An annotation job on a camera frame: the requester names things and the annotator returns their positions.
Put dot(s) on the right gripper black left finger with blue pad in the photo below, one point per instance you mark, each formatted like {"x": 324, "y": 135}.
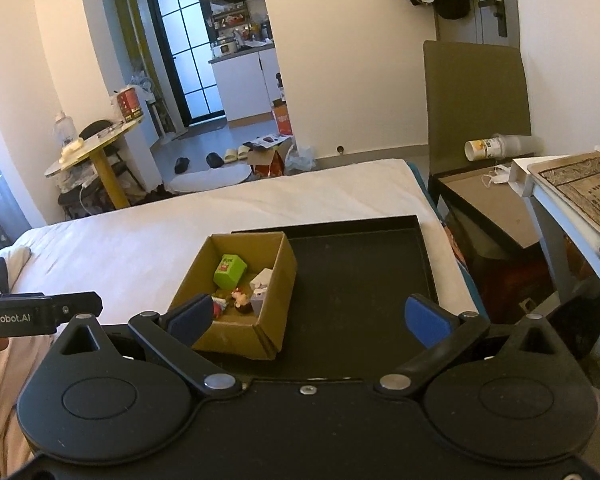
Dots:
{"x": 170, "y": 338}

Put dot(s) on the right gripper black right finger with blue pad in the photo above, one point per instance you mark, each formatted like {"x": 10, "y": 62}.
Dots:
{"x": 446, "y": 338}

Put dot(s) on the brown haired doll figurine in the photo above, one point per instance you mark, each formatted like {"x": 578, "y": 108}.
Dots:
{"x": 241, "y": 301}

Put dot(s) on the white wall charger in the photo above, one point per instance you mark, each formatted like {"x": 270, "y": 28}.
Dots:
{"x": 261, "y": 281}

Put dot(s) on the pink plush figurine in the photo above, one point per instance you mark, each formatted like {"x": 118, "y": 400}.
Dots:
{"x": 219, "y": 306}

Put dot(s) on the lavender rectangular block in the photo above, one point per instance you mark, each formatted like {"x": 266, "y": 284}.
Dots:
{"x": 257, "y": 300}

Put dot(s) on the white bed mattress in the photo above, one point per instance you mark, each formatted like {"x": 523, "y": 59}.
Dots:
{"x": 136, "y": 258}

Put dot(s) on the green cube box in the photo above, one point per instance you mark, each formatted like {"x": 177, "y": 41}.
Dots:
{"x": 229, "y": 271}

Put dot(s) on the brown cardboard box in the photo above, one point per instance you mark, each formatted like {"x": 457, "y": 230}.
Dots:
{"x": 249, "y": 278}

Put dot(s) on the black shallow tray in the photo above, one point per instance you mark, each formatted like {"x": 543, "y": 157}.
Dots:
{"x": 346, "y": 316}

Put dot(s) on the black side table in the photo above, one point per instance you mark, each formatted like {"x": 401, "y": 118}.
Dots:
{"x": 493, "y": 229}

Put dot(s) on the white face mask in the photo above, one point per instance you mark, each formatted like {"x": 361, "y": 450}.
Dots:
{"x": 497, "y": 175}

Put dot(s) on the black slipper left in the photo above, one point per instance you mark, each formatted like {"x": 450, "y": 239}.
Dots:
{"x": 181, "y": 165}

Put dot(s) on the black slipper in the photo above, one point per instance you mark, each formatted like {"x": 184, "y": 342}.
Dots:
{"x": 214, "y": 160}
{"x": 181, "y": 165}

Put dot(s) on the black slipper right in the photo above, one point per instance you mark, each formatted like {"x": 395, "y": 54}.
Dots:
{"x": 214, "y": 160}

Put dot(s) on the round gold top table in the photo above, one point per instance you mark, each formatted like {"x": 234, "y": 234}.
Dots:
{"x": 95, "y": 138}

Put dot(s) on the beige slippers pair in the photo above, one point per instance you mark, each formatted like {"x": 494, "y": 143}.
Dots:
{"x": 237, "y": 154}

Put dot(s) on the white desk with mat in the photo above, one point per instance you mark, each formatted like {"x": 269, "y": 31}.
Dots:
{"x": 555, "y": 219}

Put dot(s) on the stacked paper cups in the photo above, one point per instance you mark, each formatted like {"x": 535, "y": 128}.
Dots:
{"x": 501, "y": 146}

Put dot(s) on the open cardboard box on floor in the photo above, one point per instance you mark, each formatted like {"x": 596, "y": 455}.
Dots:
{"x": 267, "y": 154}

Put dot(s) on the white plastic bag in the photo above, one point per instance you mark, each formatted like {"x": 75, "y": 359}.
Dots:
{"x": 299, "y": 160}

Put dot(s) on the red tin can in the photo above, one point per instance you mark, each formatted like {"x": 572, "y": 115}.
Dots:
{"x": 128, "y": 103}

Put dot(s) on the orange carton box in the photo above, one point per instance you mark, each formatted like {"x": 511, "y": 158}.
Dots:
{"x": 280, "y": 111}

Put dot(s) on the olive cardboard panel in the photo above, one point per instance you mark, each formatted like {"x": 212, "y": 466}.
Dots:
{"x": 473, "y": 91}

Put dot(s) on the white kitchen cabinet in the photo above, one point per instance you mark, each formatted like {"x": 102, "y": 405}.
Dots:
{"x": 247, "y": 83}

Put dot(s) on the black glass door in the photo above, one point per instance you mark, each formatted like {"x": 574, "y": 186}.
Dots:
{"x": 186, "y": 53}

